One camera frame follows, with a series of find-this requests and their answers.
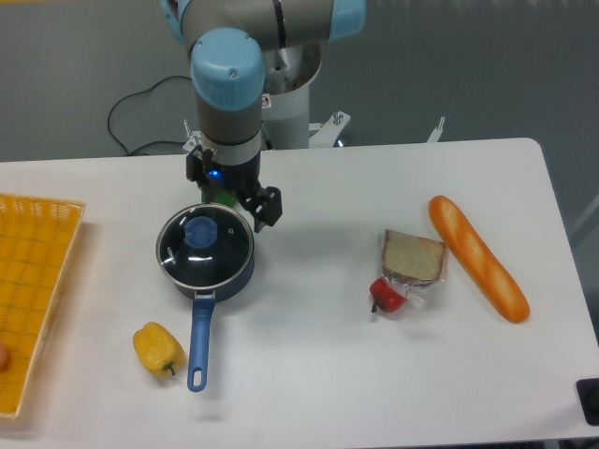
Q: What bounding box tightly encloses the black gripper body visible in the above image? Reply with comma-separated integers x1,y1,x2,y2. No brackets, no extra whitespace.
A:
185,143,263,209

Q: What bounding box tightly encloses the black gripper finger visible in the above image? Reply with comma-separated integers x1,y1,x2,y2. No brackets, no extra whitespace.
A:
238,185,283,233

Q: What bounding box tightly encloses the glass pot lid blue knob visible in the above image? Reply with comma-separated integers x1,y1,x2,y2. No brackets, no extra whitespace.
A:
155,204,254,290

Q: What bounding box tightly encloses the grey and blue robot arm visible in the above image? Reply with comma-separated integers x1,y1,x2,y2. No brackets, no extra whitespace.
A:
161,0,367,231

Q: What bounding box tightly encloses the green bell pepper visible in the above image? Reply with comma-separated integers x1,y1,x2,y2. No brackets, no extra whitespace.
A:
201,189,238,208

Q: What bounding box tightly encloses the red bell pepper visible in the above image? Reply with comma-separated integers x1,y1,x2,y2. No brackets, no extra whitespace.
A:
370,278,407,313

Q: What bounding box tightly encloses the wrapped bread slice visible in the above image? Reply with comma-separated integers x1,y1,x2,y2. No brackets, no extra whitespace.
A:
381,229,446,309

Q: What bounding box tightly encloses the yellow bell pepper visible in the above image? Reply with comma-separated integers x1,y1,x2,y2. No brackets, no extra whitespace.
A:
133,322,185,378

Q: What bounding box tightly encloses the yellow woven basket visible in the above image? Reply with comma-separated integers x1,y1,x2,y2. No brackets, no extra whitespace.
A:
1,194,85,419

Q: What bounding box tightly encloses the orange baguette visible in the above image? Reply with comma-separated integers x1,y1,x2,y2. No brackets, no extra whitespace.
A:
428,196,531,324

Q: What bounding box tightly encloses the black device at table edge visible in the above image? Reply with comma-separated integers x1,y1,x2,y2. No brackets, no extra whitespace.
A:
576,378,599,427

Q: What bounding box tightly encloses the blue saucepan with handle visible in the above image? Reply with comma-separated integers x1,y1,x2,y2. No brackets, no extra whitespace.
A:
155,202,256,393

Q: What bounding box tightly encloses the black cable on floor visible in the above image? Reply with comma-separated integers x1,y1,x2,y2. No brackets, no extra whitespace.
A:
107,75,196,157

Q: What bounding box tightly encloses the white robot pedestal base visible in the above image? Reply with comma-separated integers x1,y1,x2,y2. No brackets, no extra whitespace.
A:
182,39,447,154

